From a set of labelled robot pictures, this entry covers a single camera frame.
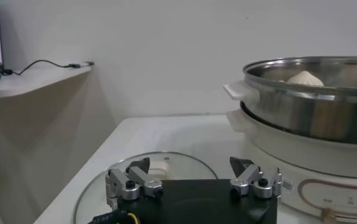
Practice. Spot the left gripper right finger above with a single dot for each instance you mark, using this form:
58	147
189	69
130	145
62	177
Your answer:
251	176

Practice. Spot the white side table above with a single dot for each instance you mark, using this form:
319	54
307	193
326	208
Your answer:
29	82

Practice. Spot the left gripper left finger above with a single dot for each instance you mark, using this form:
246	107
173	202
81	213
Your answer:
135	179

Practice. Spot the white electric cooker base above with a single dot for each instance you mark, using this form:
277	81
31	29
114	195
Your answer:
287	158

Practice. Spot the white steamed baozi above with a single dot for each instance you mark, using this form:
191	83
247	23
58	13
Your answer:
305	79

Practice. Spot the stainless steel steamer basket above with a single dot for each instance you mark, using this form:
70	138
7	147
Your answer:
296	112

